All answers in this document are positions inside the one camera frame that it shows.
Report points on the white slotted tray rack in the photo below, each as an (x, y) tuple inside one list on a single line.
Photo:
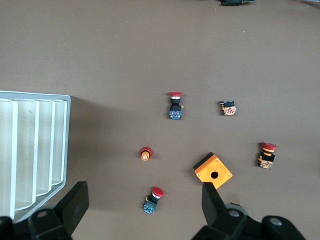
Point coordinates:
[(27, 150)]

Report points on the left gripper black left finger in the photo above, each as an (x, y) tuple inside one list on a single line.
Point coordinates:
[(75, 200)]

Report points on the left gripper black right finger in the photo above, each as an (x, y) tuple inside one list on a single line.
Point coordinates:
[(212, 205)]

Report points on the red mushroom pushbutton switch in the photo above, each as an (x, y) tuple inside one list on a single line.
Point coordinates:
[(175, 100), (157, 192)]

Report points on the orange button enclosure box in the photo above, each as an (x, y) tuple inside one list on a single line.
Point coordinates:
[(203, 167)]

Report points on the red yellow emergency stop switch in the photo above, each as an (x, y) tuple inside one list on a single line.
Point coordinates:
[(266, 155)]

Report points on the red yellow button head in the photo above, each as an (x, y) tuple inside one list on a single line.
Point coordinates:
[(145, 152)]

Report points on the orange black contact block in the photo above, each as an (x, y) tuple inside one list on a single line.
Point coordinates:
[(228, 110)]

